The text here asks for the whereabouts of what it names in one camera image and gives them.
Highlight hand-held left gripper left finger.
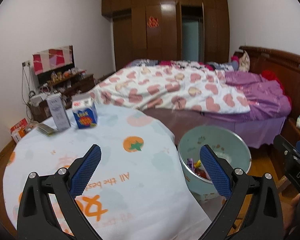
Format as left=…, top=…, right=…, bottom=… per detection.
left=16, top=144, right=102, bottom=240

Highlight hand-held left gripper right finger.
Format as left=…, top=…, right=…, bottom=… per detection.
left=199, top=144, right=284, bottom=240

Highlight red plastic net bag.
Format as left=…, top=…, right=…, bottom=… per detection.
left=195, top=168, right=212, bottom=180

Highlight person's right hand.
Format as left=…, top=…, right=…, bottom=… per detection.
left=283, top=196, right=300, bottom=240

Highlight wooden nightstand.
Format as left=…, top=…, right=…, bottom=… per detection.
left=275, top=117, right=300, bottom=155

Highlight round table with fruit tablecloth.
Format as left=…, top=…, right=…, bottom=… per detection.
left=2, top=102, right=213, bottom=240

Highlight purple bed sheet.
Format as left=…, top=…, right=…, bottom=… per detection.
left=142, top=109, right=287, bottom=148

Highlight blue milk carton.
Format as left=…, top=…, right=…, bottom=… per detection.
left=72, top=97, right=98, bottom=130

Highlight flat dark sachet packet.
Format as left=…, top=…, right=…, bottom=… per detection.
left=36, top=124, right=56, bottom=137

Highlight tall white carton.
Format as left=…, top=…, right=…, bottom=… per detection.
left=46, top=92, right=72, bottom=132

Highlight purple quilt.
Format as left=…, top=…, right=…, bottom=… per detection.
left=215, top=70, right=293, bottom=117

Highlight open cardboard box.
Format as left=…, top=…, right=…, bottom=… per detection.
left=29, top=94, right=53, bottom=123

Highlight red and white box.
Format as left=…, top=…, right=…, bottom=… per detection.
left=10, top=118, right=29, bottom=144

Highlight red fluffy cloth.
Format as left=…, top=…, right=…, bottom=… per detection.
left=261, top=69, right=292, bottom=103

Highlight wooden television cabinet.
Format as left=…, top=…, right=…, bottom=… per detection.
left=37, top=72, right=95, bottom=100

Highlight white heart-print quilt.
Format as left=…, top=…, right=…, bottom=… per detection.
left=90, top=66, right=252, bottom=113

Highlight wooden bed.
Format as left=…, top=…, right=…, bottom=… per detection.
left=234, top=45, right=300, bottom=123

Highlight clutter of jars and cups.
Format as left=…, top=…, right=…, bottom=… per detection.
left=47, top=68, right=87, bottom=85

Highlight black television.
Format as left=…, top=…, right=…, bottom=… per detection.
left=32, top=45, right=74, bottom=85

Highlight floral pillow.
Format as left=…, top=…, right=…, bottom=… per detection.
left=239, top=51, right=251, bottom=72

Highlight grey and pink clothing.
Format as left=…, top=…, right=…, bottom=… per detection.
left=225, top=56, right=240, bottom=71

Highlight pink patchwork cover cloth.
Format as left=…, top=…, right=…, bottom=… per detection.
left=32, top=45, right=73, bottom=75

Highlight brown wooden wardrobe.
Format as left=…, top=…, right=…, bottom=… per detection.
left=101, top=0, right=230, bottom=72

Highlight red paper decoration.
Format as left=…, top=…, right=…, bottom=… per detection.
left=147, top=16, right=159, bottom=28

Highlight hanging cables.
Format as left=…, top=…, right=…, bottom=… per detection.
left=22, top=66, right=35, bottom=120

